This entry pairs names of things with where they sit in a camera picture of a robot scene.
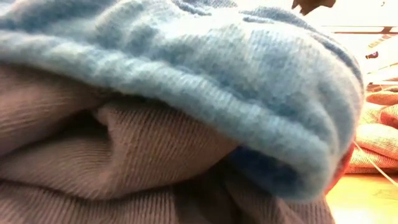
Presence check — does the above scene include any white thread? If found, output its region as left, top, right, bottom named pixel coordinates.
left=353, top=140, right=398, bottom=187

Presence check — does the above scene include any orange sock white tag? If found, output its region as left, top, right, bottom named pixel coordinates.
left=325, top=82, right=398, bottom=194

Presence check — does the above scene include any black garment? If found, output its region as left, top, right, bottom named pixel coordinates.
left=291, top=0, right=337, bottom=16

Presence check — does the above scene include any grey-blue sock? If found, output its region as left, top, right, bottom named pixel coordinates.
left=0, top=62, right=336, bottom=224

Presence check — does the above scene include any bright blue garment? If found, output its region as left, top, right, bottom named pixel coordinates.
left=0, top=0, right=365, bottom=202

